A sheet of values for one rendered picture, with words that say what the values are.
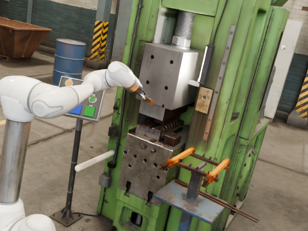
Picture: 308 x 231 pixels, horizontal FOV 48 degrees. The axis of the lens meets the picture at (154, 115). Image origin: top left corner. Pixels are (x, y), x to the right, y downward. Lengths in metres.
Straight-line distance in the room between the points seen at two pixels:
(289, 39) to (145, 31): 5.19
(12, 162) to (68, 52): 5.43
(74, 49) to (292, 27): 4.26
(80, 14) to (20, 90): 8.58
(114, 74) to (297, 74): 6.62
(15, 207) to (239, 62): 1.56
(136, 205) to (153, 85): 0.90
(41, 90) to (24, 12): 9.85
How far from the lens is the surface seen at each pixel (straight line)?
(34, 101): 1.37
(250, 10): 2.32
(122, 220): 2.86
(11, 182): 1.60
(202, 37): 2.76
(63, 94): 1.40
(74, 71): 6.98
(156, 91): 2.40
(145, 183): 2.55
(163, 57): 2.36
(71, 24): 10.14
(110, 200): 3.06
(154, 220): 2.64
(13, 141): 1.53
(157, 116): 2.42
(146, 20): 2.59
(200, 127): 2.46
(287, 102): 8.23
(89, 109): 2.55
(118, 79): 1.82
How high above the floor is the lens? 1.80
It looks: 17 degrees down
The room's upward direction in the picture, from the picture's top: 11 degrees clockwise
